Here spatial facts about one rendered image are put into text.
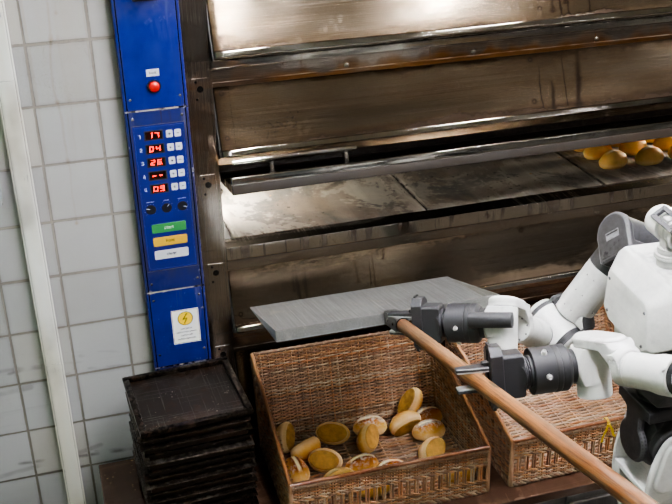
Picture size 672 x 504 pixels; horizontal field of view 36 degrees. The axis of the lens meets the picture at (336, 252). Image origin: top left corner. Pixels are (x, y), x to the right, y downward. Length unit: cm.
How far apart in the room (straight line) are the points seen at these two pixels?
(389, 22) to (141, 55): 64
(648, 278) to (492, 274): 99
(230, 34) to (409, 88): 52
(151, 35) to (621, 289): 125
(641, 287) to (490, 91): 92
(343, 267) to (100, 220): 71
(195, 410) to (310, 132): 78
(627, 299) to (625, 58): 105
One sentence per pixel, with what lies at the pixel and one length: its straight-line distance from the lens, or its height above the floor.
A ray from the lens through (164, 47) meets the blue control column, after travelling 259.
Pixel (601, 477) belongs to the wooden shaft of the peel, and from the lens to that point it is 151.
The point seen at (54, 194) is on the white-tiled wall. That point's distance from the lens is 271.
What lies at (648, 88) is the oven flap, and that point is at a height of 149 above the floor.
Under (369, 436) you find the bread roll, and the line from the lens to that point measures 297.
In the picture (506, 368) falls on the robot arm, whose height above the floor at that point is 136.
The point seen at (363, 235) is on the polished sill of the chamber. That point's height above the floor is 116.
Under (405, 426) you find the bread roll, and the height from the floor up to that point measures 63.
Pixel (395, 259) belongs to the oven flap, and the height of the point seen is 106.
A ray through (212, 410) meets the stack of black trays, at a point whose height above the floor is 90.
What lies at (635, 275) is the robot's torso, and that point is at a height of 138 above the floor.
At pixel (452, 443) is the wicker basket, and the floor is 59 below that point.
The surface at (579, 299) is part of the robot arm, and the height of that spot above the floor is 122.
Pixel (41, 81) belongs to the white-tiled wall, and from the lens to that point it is 262.
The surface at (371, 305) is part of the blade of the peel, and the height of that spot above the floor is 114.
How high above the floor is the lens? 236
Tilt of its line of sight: 25 degrees down
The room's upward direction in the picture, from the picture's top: 2 degrees counter-clockwise
